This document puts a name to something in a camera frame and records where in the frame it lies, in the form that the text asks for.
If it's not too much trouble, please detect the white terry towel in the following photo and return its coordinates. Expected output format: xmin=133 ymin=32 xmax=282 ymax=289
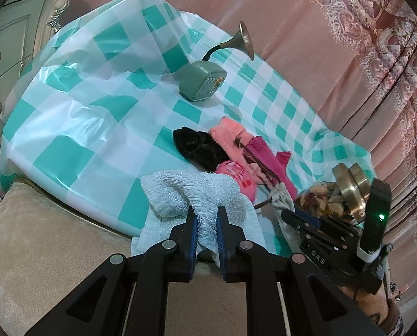
xmin=130 ymin=170 xmax=265 ymax=264

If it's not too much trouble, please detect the pink fleece cloth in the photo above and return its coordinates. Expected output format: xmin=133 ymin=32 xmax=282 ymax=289
xmin=208 ymin=116 xmax=253 ymax=174

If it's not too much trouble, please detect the person's right hand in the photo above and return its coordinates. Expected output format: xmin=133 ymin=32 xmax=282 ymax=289
xmin=339 ymin=285 xmax=388 ymax=325

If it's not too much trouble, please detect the glass jar gold lid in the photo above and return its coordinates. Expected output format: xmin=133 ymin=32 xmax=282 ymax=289
xmin=294 ymin=163 xmax=370 ymax=225

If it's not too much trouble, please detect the beige sofa cushion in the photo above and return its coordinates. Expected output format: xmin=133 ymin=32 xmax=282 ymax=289
xmin=0 ymin=182 xmax=247 ymax=335

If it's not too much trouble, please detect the pink cherry sock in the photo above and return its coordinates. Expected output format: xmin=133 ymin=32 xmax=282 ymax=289
xmin=215 ymin=161 xmax=257 ymax=202

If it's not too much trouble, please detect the magenta knit glove right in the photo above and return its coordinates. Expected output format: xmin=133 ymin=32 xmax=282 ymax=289
xmin=243 ymin=136 xmax=297 ymax=199

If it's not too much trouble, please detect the black fuzzy scrunchie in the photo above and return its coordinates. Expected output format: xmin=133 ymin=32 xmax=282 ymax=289
xmin=173 ymin=127 xmax=230 ymax=172

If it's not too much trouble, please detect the teal white checkered tablecloth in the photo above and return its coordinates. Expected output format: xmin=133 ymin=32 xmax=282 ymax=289
xmin=0 ymin=0 xmax=376 ymax=252

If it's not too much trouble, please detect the green retro horn radio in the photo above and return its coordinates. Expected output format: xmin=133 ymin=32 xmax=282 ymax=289
xmin=179 ymin=21 xmax=255 ymax=102

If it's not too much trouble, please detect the white carved cabinet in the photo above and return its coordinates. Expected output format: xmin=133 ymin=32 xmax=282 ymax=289
xmin=0 ymin=0 xmax=70 ymax=145

